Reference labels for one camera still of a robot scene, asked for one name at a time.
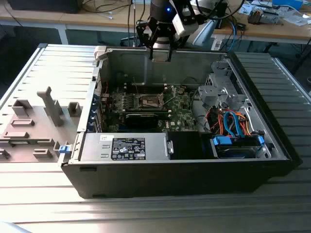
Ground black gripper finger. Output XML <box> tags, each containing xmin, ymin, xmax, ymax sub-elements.
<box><xmin>135</xmin><ymin>19</ymin><xmax>156</xmax><ymax>61</ymax></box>
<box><xmin>167</xmin><ymin>33</ymin><xmax>189</xmax><ymax>62</ymax></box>

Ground metal socket cover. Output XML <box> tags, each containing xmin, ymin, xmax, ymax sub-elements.
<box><xmin>157</xmin><ymin>84</ymin><xmax>173</xmax><ymax>105</ymax></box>

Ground CPU socket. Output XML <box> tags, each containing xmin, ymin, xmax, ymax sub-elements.
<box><xmin>137</xmin><ymin>93</ymin><xmax>167</xmax><ymax>110</ymax></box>

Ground black CPU cooler heatsink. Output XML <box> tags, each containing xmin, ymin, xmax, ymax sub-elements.
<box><xmin>247</xmin><ymin>6</ymin><xmax>265</xmax><ymax>25</ymax></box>

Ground pale grey slanted panel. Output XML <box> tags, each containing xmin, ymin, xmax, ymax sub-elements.
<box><xmin>193</xmin><ymin>19</ymin><xmax>216</xmax><ymax>48</ymax></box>

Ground black upright box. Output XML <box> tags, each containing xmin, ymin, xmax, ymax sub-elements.
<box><xmin>215</xmin><ymin>0</ymin><xmax>229</xmax><ymax>30</ymax></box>

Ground silver metal drive cage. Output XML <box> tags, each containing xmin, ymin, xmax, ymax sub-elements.
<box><xmin>197</xmin><ymin>60</ymin><xmax>252</xmax><ymax>111</ymax></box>

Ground light wooden desk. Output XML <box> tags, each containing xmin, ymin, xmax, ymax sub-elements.
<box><xmin>0</xmin><ymin>0</ymin><xmax>151</xmax><ymax>46</ymax></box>
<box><xmin>211</xmin><ymin>0</ymin><xmax>311</xmax><ymax>76</ymax></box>

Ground green motherboard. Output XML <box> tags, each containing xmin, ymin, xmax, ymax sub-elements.
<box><xmin>100</xmin><ymin>83</ymin><xmax>199</xmax><ymax>133</ymax></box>

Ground black expansion card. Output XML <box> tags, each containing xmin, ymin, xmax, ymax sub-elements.
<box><xmin>124</xmin><ymin>112</ymin><xmax>159</xmax><ymax>130</ymax></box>

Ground silver metal device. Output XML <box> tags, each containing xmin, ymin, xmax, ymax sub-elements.
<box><xmin>262</xmin><ymin>9</ymin><xmax>280</xmax><ymax>25</ymax></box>

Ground blue expansion card retainer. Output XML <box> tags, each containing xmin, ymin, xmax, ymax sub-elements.
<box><xmin>87</xmin><ymin>93</ymin><xmax>98</xmax><ymax>131</ymax></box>

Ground black device case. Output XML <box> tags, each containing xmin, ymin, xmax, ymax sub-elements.
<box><xmin>6</xmin><ymin>0</ymin><xmax>80</xmax><ymax>15</ymax></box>

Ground blue box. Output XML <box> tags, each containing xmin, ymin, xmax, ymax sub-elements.
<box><xmin>271</xmin><ymin>0</ymin><xmax>304</xmax><ymax>11</ymax></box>

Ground white paper sheets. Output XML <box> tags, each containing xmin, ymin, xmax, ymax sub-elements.
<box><xmin>279</xmin><ymin>7</ymin><xmax>311</xmax><ymax>27</ymax></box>

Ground hard disk in blue carrier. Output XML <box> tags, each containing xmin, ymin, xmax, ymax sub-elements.
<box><xmin>210</xmin><ymin>134</ymin><xmax>266</xmax><ymax>160</ymax></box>

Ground silver power supply unit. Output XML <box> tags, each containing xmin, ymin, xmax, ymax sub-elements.
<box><xmin>78</xmin><ymin>132</ymin><xmax>171</xmax><ymax>163</ymax></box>

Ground grey parts rack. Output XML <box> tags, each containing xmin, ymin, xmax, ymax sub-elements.
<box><xmin>0</xmin><ymin>86</ymin><xmax>85</xmax><ymax>164</ymax></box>

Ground black PC case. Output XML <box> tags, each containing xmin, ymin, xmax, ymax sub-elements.
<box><xmin>57</xmin><ymin>45</ymin><xmax>304</xmax><ymax>200</ymax></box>

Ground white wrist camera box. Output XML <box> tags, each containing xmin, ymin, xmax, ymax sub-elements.
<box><xmin>172</xmin><ymin>9</ymin><xmax>199</xmax><ymax>37</ymax></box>

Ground grey case latch handle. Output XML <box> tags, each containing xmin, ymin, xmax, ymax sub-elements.
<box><xmin>93</xmin><ymin>45</ymin><xmax>108</xmax><ymax>61</ymax></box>

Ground blue flat data cable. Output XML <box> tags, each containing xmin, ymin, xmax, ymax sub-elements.
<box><xmin>223</xmin><ymin>110</ymin><xmax>242</xmax><ymax>138</ymax></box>

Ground orange wire bundle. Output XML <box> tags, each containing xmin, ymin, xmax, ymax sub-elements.
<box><xmin>208</xmin><ymin>108</ymin><xmax>255</xmax><ymax>137</ymax></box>

